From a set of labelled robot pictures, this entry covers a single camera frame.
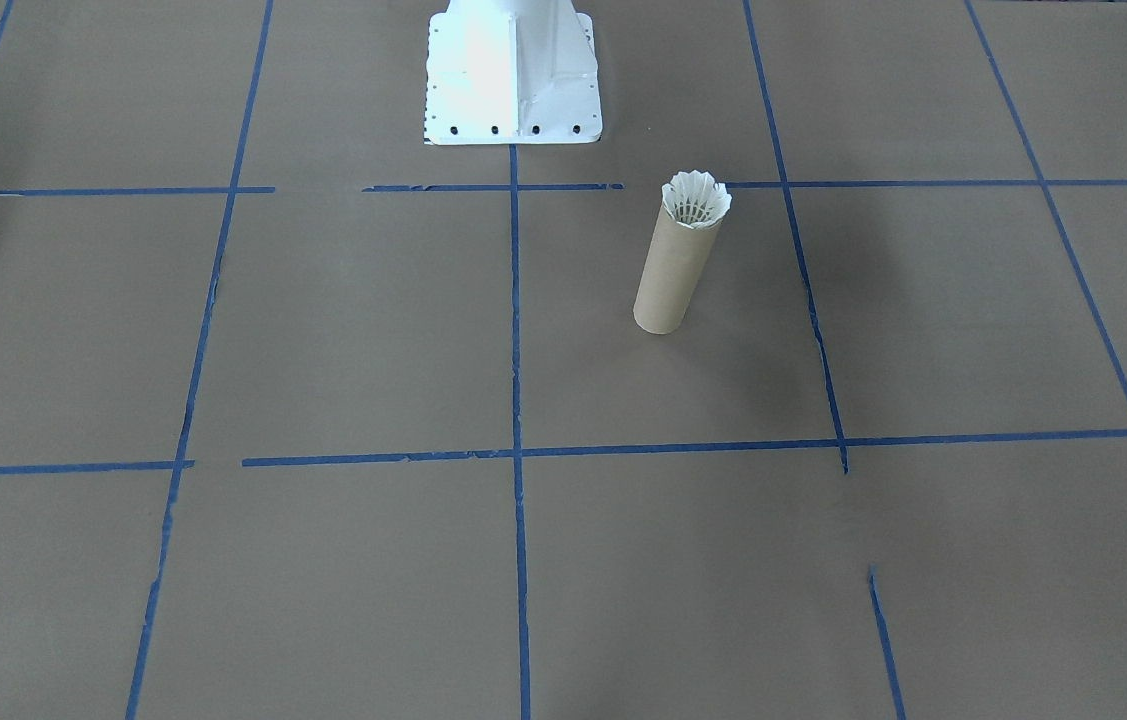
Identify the brown cardboard tube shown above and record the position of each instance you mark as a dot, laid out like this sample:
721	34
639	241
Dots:
673	280

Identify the white feather shuttlecock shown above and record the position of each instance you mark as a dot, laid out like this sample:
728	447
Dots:
695	198

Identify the white pedestal column with base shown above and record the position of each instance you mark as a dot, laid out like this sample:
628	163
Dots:
513	80

